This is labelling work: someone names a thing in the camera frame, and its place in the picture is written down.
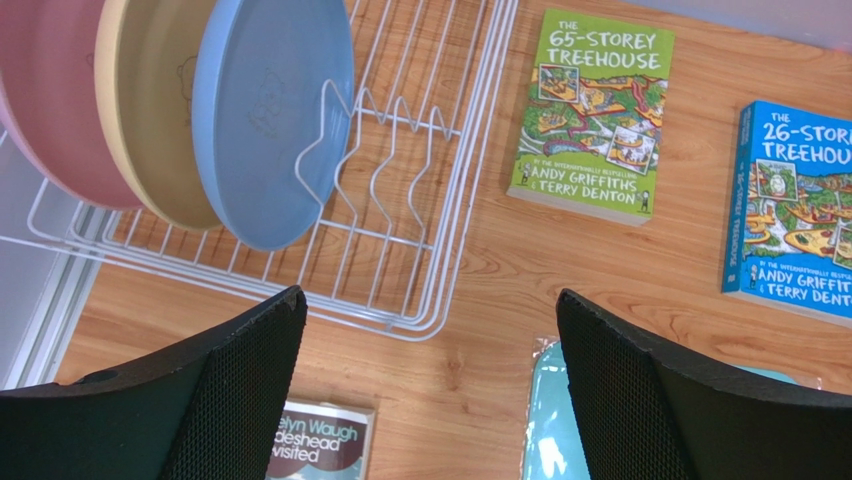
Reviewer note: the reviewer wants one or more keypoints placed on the white wire dish rack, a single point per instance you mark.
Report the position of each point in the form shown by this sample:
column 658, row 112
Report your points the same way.
column 384, row 252

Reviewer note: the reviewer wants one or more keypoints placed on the tan plate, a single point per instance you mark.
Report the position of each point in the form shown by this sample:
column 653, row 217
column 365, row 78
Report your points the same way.
column 144, row 69

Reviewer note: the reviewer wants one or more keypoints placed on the Brideshead Revisited paperback book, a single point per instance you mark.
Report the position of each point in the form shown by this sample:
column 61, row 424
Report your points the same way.
column 321, row 440

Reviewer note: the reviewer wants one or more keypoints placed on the teal cutting board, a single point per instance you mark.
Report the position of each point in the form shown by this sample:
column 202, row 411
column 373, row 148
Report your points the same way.
column 553, row 445

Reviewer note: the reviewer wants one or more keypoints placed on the pink plate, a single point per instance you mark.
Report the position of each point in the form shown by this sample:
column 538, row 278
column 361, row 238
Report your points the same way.
column 48, row 101

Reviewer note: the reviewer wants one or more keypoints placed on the green 65-Storey Treehouse book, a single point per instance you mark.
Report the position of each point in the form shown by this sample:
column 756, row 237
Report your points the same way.
column 591, row 129

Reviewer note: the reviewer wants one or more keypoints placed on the blue plate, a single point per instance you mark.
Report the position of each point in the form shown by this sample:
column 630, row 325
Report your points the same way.
column 273, row 93

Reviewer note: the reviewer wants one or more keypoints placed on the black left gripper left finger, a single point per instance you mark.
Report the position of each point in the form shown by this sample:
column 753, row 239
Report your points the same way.
column 206, row 407

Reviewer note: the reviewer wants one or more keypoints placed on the blue 26-Storey Treehouse book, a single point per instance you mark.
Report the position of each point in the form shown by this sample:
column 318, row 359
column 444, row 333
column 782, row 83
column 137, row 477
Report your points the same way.
column 789, row 231

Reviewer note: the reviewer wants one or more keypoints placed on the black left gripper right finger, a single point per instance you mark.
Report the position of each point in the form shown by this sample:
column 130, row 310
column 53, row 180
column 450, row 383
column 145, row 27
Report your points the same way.
column 649, row 408

